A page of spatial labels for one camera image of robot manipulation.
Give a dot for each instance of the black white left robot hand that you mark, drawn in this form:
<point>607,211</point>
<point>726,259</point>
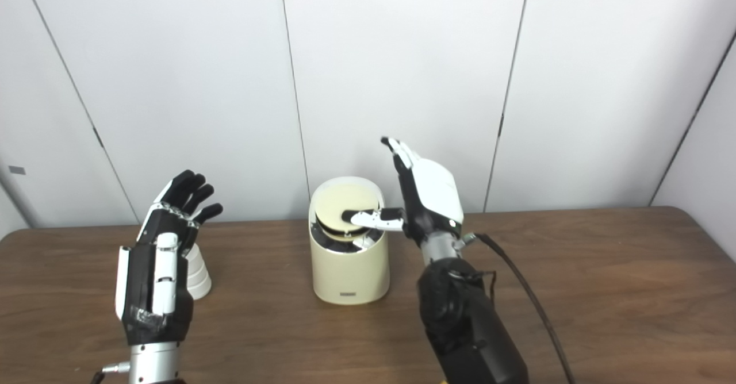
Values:
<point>141,292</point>

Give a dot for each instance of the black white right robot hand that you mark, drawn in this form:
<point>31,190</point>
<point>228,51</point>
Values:
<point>437,191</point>

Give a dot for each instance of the small white plastic bottle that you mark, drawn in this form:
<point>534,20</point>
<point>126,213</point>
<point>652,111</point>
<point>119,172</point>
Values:
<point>199,277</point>

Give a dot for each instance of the cream round bin lid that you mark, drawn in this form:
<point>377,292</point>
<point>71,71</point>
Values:
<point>339,200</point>

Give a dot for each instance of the cream-colored round bin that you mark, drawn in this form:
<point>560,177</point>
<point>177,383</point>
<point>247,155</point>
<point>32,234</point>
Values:
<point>349,275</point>

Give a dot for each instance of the black wall panel hinge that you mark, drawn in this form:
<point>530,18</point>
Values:
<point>501,125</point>
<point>98,137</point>

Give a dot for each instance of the small gray wall tag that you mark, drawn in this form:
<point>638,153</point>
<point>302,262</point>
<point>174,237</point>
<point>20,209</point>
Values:
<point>16,170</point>

